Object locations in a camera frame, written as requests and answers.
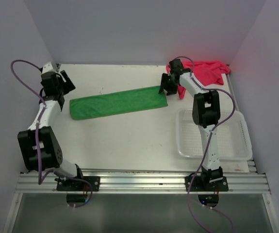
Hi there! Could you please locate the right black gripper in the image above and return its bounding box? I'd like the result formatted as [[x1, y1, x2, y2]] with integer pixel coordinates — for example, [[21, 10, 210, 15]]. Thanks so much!
[[159, 73, 178, 96]]

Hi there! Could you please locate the clear plastic tray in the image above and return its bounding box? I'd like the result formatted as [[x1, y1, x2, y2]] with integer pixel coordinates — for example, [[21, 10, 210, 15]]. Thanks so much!
[[176, 108, 253, 161]]

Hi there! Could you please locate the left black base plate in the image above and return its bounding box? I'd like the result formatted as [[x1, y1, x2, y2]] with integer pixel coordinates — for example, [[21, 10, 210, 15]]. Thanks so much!
[[54, 176, 100, 192]]

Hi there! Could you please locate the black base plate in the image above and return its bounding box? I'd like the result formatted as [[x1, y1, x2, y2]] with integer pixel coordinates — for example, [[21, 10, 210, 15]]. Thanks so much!
[[54, 176, 100, 192], [184, 175, 229, 192]]

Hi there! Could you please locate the green towel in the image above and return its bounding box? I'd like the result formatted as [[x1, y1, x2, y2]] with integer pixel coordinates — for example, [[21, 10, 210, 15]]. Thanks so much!
[[69, 86, 168, 120]]

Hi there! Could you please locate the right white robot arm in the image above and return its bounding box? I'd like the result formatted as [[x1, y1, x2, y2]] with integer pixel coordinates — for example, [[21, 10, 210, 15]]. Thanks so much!
[[159, 57, 223, 191]]

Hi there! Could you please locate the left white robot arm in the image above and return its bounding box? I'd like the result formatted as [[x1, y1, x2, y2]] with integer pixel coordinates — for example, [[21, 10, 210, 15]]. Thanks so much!
[[17, 70, 85, 191]]

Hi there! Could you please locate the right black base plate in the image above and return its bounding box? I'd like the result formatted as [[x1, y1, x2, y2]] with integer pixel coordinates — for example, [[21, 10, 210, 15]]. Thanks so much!
[[184, 175, 229, 192]]

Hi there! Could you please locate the aluminium mounting rail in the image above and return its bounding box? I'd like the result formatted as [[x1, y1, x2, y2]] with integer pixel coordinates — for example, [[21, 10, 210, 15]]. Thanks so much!
[[15, 169, 271, 194]]

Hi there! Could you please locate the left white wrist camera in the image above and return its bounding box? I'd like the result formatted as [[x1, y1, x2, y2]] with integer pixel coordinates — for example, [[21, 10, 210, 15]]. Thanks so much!
[[42, 62, 58, 74]]

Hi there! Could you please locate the pink towel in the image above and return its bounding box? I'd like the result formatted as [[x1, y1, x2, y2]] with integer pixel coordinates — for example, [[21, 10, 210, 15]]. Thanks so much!
[[176, 58, 230, 86]]

